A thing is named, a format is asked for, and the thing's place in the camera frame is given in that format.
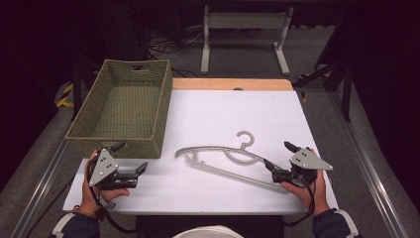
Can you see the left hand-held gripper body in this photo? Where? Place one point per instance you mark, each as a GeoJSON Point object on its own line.
{"type": "Point", "coordinates": [103, 168]}

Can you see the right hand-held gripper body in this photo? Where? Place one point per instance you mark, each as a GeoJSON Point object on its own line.
{"type": "Point", "coordinates": [305, 162]}

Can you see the green woven basket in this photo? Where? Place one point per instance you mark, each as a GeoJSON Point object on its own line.
{"type": "Point", "coordinates": [125, 105]}

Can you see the grey plastic clothes hanger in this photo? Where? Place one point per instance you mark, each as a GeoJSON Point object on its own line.
{"type": "Point", "coordinates": [211, 149]}

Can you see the person's left hand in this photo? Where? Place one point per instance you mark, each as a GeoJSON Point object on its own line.
{"type": "Point", "coordinates": [89, 198]}

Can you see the person's right hand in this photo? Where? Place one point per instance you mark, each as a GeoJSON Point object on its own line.
{"type": "Point", "coordinates": [317, 198]}

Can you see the person's dark torso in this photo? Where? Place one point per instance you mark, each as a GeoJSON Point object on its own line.
{"type": "Point", "coordinates": [261, 226]}

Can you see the yellow black striped tape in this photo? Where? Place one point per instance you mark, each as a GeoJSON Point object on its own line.
{"type": "Point", "coordinates": [62, 100]}

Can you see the black metal stand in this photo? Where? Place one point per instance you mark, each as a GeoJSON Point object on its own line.
{"type": "Point", "coordinates": [345, 92]}

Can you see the white table mat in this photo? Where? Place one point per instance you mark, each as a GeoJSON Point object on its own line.
{"type": "Point", "coordinates": [214, 112]}

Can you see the person's white cap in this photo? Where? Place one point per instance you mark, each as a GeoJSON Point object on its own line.
{"type": "Point", "coordinates": [208, 232]}

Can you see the aluminium floor rail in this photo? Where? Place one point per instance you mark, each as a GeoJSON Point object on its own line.
{"type": "Point", "coordinates": [366, 158]}
{"type": "Point", "coordinates": [43, 185]}

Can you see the white metal desk frame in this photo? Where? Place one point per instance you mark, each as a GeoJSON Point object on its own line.
{"type": "Point", "coordinates": [246, 20]}

